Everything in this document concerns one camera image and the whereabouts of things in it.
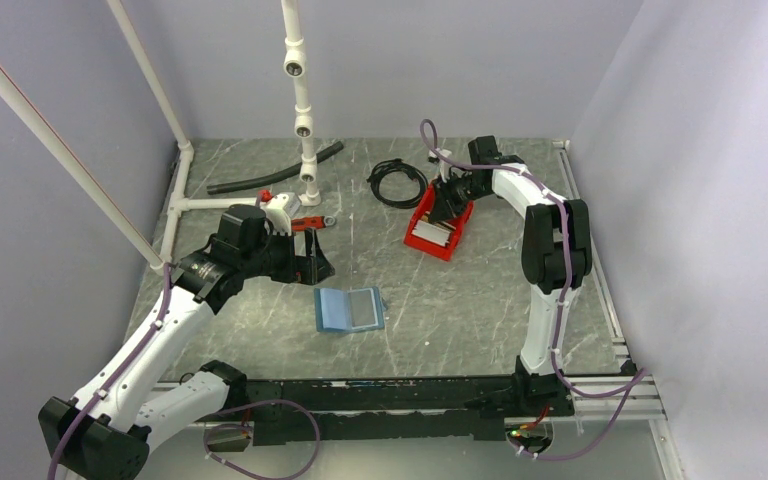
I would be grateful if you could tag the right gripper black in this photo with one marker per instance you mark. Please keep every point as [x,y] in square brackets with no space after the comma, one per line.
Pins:
[443,206]

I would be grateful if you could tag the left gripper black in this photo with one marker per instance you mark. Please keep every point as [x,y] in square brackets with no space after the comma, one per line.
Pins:
[296,268]

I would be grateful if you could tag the red plastic bin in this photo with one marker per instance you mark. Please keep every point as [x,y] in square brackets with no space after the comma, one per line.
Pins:
[457,225]

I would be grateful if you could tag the blue card holder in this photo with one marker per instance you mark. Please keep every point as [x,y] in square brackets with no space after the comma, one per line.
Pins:
[348,311]

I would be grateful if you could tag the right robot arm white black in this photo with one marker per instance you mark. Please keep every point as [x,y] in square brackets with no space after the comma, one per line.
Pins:
[556,251]

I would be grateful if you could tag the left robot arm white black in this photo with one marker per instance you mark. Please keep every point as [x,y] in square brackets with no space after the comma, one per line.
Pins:
[108,428]

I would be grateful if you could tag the white cards in bin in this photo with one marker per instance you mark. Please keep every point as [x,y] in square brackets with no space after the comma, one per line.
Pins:
[432,233]

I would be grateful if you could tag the red handled adjustable wrench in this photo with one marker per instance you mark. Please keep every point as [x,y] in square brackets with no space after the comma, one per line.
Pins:
[313,222]

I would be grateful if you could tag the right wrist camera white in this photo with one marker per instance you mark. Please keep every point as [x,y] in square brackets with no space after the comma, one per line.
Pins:
[443,166]

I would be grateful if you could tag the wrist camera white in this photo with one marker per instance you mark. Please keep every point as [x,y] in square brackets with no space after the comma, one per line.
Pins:
[443,166]
[280,209]

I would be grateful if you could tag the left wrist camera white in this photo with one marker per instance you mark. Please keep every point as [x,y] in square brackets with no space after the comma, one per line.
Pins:
[280,209]

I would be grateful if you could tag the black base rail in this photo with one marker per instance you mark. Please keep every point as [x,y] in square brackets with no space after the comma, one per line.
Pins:
[478,407]

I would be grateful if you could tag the aluminium rail right side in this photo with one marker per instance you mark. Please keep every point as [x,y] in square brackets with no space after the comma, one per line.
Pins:
[594,310]

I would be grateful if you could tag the white PVC pipe frame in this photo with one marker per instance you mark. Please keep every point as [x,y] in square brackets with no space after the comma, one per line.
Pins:
[295,65]

